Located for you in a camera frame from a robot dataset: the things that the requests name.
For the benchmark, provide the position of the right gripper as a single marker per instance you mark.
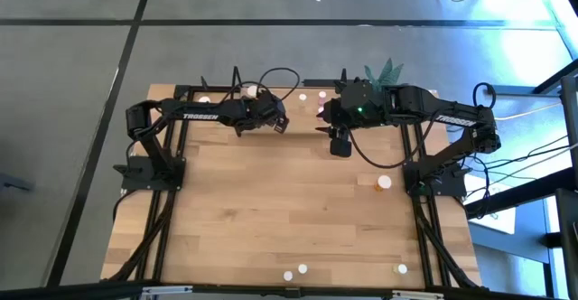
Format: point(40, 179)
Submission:
point(347, 119)

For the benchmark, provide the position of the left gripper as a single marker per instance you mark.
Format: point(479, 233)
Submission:
point(264, 110)

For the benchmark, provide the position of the large orange medicine bottle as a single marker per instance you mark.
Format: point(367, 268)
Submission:
point(251, 91)
point(204, 99)
point(385, 181)

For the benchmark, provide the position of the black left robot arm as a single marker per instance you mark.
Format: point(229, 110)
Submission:
point(226, 112)

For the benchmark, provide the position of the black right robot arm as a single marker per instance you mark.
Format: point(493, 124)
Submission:
point(420, 105)

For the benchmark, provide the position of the potted snake plant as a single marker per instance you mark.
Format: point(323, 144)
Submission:
point(386, 72)

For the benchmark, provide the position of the dark grey floor fixture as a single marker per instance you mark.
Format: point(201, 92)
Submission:
point(13, 183)

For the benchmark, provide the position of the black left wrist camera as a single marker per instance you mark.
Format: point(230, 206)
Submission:
point(279, 105)

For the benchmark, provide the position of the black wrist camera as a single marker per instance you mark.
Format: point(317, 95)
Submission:
point(279, 105)
point(330, 110)

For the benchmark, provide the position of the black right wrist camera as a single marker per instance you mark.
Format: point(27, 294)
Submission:
point(330, 110)

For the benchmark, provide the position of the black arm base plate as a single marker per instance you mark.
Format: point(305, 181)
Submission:
point(451, 184)
point(135, 178)

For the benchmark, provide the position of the small black camera box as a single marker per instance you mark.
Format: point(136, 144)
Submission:
point(293, 292)

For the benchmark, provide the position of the black aluminium rig frame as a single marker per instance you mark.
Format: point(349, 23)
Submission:
point(165, 241)

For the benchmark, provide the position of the silver aluminium bracket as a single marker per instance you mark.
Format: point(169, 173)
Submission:
point(167, 290)
point(417, 295)

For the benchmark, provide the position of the black neighbouring table frame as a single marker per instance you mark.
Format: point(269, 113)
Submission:
point(519, 195)

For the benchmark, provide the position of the black overhead frame bar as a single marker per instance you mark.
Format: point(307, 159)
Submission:
point(90, 293)

